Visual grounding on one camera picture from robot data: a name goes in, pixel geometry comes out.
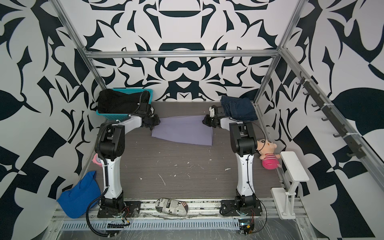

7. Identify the lilac skirt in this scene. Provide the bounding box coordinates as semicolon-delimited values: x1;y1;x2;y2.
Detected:
152;116;213;146

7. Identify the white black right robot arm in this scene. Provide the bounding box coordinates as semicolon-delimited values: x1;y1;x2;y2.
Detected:
203;114;261;214

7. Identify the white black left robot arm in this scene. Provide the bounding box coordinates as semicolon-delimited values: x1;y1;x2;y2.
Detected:
95;104;160;212

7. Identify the teal plastic basket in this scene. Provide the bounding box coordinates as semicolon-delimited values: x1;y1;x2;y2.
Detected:
97;88;153;120

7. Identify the black garment in basket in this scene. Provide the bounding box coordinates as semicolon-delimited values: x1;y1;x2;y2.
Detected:
98;89;151;114

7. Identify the pink alarm clock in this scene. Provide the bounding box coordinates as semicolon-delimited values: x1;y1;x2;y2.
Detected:
92;154;103;167

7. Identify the plush doll toy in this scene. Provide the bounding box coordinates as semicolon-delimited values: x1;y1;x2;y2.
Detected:
257;139;282;170

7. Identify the newspaper print shoe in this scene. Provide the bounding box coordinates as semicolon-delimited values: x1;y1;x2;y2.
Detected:
155;198;189;217

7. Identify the white stand rack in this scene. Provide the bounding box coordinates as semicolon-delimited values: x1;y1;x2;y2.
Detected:
271;151;310;220

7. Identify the green circuit board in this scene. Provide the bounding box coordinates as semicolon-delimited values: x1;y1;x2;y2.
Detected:
239;218;255;235

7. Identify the blue cap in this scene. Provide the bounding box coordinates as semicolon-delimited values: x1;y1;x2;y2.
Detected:
57;171;101;219

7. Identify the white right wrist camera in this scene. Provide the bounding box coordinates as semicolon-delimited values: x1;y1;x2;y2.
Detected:
209;105;219;118

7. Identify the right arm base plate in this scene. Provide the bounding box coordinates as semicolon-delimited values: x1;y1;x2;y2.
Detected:
219;200;263;217

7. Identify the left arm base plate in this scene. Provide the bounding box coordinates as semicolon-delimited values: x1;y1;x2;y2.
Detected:
97;201;142;218

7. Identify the aluminium cage frame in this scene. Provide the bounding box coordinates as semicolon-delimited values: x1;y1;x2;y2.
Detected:
51;1;384;188

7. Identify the white cable duct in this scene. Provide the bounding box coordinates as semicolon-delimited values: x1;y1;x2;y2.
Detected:
61;218;241;231

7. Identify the black wall hook rail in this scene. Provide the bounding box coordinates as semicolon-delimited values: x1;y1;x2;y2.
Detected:
297;72;367;159

